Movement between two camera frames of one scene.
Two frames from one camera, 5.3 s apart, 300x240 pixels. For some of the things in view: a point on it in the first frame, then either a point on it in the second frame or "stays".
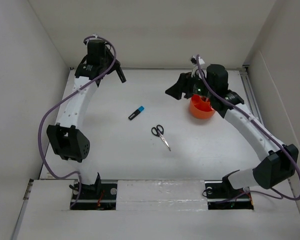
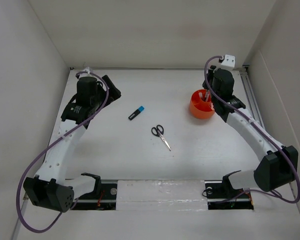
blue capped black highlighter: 140,110 stays
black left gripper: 115,66 → 115,94
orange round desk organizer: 200,107 stays
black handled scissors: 158,131 stays
